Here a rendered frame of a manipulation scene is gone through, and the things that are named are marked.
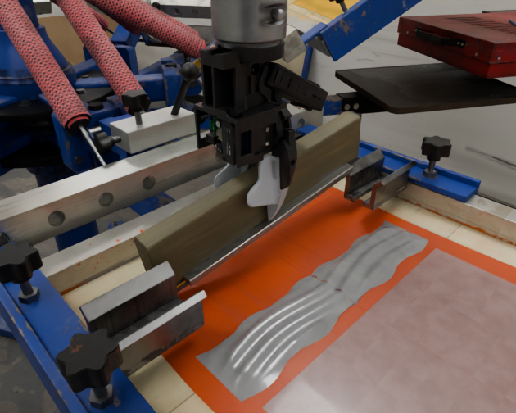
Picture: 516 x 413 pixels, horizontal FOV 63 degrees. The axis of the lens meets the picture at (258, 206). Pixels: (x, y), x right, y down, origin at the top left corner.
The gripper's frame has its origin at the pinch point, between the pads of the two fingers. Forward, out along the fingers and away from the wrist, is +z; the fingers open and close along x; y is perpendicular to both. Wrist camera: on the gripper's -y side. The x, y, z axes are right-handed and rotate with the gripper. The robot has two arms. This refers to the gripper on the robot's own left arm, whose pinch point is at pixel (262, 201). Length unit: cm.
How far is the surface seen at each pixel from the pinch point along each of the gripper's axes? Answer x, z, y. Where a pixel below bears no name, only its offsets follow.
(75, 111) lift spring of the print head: -39.9, -3.6, 6.3
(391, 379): 23.7, 7.5, 5.7
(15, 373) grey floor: -97, 103, 28
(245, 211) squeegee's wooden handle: 1.2, -0.9, 4.2
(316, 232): 2.9, 7.4, -8.3
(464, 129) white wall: -44, 57, -201
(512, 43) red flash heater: -2, -8, -90
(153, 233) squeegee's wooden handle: -0.5, -2.5, 15.7
